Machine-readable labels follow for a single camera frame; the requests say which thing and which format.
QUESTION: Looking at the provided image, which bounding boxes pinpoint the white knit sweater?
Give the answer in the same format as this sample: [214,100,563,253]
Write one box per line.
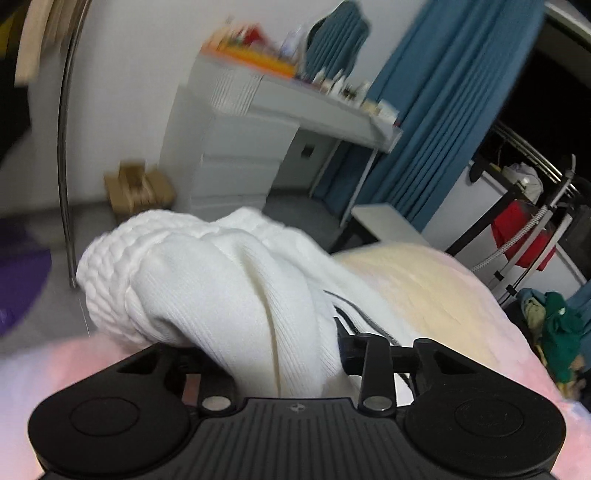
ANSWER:
[76,208,416,398]

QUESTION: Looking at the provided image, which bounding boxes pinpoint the pastel bed duvet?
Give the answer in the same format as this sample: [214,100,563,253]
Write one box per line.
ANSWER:
[1,244,590,479]

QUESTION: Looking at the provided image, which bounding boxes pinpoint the white stool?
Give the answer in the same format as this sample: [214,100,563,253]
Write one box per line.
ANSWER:
[352,204,429,246]

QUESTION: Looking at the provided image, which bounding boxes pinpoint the green hoodie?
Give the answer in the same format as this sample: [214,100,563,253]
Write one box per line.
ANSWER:
[540,292,585,384]

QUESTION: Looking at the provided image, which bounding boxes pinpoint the red cloth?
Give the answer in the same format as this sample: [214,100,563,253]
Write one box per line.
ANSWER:
[491,200,558,271]

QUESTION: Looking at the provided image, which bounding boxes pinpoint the white dressing table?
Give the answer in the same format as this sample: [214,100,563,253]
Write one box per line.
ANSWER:
[159,53,402,221]

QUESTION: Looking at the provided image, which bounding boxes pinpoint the silver tripod stand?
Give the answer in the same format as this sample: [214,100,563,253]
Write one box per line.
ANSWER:
[472,155,576,305]

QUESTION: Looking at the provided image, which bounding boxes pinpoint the cardboard box on floor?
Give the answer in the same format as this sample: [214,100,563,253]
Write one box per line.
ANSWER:
[103,160,176,224]

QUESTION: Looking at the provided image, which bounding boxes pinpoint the dark window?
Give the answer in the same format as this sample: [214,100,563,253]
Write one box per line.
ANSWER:
[473,16,590,205]

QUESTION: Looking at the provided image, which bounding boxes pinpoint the left blue curtain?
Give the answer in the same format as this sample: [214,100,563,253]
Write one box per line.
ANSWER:
[314,1,546,230]

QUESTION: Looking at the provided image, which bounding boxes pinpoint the orange box on desk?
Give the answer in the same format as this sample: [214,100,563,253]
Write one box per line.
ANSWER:
[200,44,297,79]

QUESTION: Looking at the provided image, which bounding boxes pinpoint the wavy black mirror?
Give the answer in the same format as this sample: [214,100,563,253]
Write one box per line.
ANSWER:
[301,1,370,81]

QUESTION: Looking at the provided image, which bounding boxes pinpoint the corrugated steamer hose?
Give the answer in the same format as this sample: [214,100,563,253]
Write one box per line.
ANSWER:
[469,204,551,272]

